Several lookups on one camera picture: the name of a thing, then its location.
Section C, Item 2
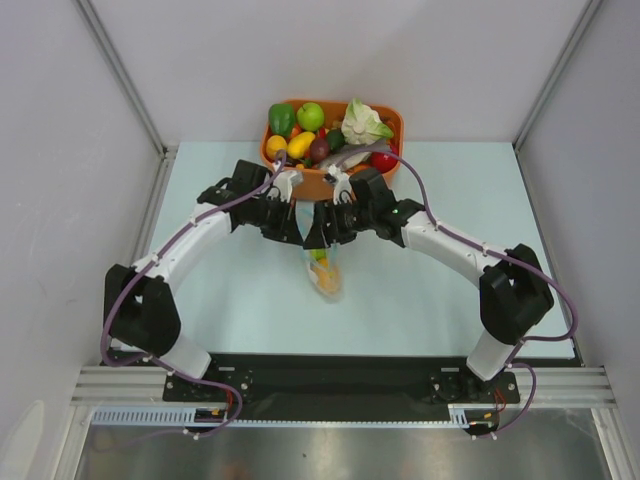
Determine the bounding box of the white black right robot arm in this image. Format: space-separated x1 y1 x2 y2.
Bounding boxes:
304 166 554 401

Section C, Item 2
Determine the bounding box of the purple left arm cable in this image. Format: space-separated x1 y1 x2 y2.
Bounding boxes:
101 148 289 443

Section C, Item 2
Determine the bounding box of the white green fake cabbage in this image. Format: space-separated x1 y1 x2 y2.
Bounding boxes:
341 98 394 145

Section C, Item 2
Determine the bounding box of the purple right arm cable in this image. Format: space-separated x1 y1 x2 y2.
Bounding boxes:
329 147 580 441

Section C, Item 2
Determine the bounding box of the grey slotted cable duct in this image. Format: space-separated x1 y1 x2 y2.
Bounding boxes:
92 404 498 430

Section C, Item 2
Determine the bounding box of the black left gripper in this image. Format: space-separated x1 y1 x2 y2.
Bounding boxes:
249 194 303 246

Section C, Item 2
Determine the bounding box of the aluminium corner post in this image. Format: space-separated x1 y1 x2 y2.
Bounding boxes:
72 0 169 159
512 0 604 151

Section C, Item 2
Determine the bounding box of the dark green fake avocado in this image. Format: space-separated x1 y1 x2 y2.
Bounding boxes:
325 129 345 152

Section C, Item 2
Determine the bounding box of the dark purple fake fruit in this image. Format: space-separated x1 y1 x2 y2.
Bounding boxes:
309 137 331 164

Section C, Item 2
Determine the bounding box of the orange plastic basket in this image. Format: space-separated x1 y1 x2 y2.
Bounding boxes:
260 99 404 201

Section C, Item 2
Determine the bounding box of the orange fake orange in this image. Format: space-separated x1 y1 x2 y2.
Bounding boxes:
315 265 342 296

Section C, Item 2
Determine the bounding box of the clear zip top bag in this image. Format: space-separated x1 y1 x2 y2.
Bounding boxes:
296 201 344 303

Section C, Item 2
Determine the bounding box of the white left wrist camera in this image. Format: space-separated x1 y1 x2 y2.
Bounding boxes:
273 169 304 203

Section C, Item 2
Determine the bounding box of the yellow fake mango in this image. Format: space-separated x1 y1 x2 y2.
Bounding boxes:
287 131 316 160

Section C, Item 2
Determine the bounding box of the left aluminium corner post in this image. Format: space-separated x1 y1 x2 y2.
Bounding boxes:
72 0 169 159

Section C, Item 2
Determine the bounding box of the right aluminium corner post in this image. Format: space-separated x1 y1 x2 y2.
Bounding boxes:
512 0 604 151

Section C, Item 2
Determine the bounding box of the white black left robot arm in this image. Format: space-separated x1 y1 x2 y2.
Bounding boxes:
101 160 303 400

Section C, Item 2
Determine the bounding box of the light green fake fruit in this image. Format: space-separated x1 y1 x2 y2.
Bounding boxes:
311 249 328 262

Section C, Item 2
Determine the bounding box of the red fake apple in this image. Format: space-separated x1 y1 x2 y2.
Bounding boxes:
370 152 398 173

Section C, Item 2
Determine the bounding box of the yellow fake lemon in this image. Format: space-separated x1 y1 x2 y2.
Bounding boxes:
265 135 288 161

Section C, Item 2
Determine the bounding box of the green fake bell pepper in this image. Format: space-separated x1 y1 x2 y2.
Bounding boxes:
268 103 296 137

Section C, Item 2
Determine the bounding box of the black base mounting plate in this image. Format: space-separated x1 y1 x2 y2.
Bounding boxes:
90 352 580 424

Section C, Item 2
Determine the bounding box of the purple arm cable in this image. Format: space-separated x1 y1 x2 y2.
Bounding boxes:
329 147 580 441
101 148 289 443

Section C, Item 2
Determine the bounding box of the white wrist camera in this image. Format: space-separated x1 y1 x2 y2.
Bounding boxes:
273 169 304 203
324 165 353 205

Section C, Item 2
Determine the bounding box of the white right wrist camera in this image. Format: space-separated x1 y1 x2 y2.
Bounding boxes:
324 165 353 205

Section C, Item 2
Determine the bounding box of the grey fake fish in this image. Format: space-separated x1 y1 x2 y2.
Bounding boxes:
317 140 392 171

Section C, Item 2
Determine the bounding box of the green fake apple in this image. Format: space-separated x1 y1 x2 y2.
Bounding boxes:
296 102 325 132

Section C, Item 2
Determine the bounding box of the aluminium front frame rail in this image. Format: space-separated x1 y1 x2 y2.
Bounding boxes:
71 366 616 408

